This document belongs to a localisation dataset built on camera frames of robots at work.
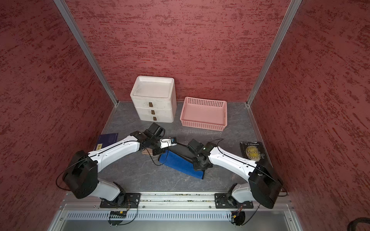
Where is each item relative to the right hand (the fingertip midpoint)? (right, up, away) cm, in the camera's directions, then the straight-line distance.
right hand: (200, 169), depth 80 cm
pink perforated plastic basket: (+6, +32, +30) cm, 44 cm away
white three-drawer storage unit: (-29, +42, +9) cm, 52 cm away
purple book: (-65, +14, +17) cm, 69 cm away
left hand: (-23, +11, +5) cm, 26 cm away
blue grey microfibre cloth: (-12, +3, +3) cm, 12 cm away
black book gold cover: (+36, +8, +11) cm, 39 cm away
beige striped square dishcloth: (-29, +12, -7) cm, 32 cm away
